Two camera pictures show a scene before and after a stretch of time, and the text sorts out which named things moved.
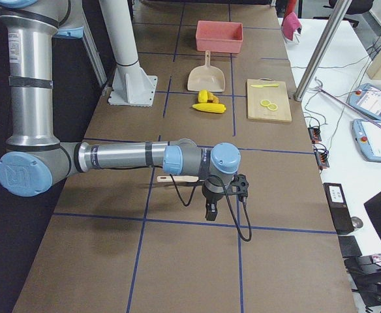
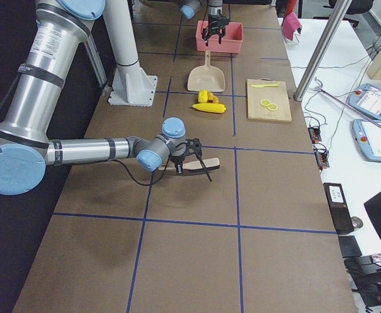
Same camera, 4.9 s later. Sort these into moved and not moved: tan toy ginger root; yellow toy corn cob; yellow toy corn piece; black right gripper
Moved: black right gripper
Not moved: tan toy ginger root; yellow toy corn cob; yellow toy corn piece
